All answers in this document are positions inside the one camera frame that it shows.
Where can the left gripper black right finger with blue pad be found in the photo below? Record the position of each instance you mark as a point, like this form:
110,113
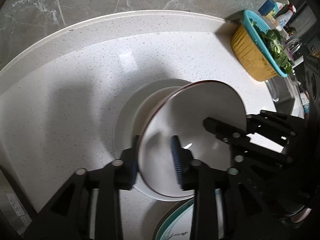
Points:
193,174

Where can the large white bowl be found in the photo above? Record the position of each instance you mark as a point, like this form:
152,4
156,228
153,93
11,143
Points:
134,114

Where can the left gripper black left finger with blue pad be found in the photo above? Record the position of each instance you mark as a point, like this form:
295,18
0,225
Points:
87,205

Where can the yellow teal colander basket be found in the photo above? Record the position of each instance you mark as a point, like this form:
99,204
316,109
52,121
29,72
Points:
251,51

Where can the silver kitchen appliance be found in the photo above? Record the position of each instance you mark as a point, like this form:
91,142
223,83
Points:
13,213

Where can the stainless steel sink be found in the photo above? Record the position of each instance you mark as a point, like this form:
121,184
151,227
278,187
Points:
281,94

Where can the teal floral top plate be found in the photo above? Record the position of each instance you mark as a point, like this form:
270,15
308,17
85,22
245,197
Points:
176,223

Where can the red floral bowl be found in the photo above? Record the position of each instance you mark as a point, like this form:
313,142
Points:
182,114

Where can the green leafy vegetables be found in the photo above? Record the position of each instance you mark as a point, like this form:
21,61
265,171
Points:
272,41

